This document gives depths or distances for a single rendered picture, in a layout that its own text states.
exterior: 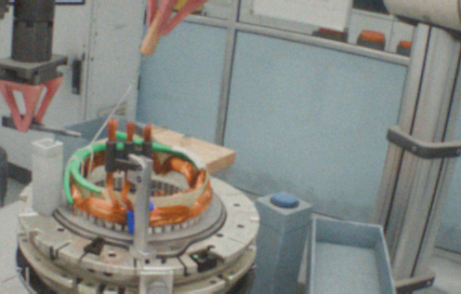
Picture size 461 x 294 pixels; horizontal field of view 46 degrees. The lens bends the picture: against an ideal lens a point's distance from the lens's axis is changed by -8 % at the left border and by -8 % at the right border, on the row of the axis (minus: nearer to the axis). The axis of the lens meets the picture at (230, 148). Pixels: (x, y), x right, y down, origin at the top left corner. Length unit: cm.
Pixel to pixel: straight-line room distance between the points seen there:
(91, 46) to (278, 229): 217
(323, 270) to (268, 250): 19
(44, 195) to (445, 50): 63
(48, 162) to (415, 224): 61
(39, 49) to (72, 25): 227
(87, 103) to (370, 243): 234
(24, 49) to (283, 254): 53
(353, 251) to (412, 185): 17
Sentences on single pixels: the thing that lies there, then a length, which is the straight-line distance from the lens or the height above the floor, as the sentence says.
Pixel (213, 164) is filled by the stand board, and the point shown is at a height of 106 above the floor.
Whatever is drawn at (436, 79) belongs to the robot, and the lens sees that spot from 93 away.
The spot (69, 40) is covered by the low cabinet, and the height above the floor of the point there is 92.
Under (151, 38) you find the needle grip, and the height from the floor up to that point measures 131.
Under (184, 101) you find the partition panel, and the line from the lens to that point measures 337.
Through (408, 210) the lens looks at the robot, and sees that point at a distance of 98.
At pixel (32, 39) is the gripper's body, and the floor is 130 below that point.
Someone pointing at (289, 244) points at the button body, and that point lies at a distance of 98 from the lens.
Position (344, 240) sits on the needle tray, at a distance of 88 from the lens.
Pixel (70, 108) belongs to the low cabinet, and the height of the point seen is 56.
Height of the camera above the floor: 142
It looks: 19 degrees down
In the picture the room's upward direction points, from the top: 7 degrees clockwise
